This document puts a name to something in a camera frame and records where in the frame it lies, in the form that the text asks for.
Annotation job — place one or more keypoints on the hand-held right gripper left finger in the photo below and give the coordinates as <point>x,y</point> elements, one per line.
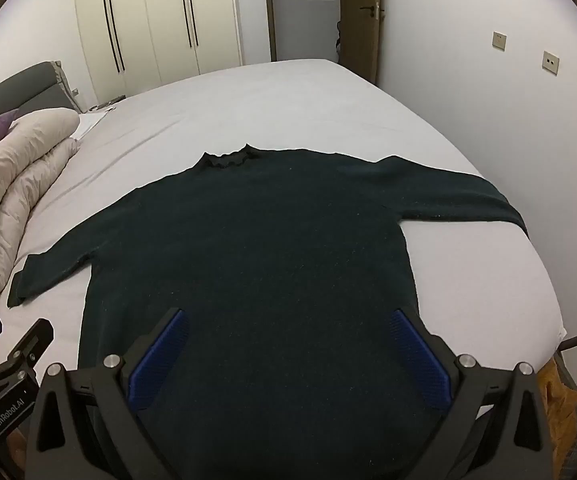
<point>161,360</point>

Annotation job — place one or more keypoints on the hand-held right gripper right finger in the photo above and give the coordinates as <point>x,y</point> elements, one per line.
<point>421,360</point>

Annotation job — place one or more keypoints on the dark green knit sweater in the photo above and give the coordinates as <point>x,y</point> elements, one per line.
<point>268,260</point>

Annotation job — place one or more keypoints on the beige quilted duvet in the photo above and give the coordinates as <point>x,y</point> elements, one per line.
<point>13,195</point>

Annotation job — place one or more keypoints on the orange cloth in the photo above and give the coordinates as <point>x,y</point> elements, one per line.
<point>560,410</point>

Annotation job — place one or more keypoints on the white paper sheet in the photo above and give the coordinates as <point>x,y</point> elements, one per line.
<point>88,124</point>

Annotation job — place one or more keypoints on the grey padded headboard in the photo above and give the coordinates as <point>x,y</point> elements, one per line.
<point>23,87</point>

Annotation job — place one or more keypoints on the bed with white sheet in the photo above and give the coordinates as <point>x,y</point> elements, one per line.
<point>278,110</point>

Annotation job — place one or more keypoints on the brown wooden door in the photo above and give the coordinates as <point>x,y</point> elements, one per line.
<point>358,35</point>

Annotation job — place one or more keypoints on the cream wardrobe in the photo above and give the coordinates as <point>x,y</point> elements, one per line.
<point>153,15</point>

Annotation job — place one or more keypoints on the beige wall socket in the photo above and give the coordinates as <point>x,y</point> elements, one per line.
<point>550,62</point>

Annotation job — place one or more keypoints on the beige wall switch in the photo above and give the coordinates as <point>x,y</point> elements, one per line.
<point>499,40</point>

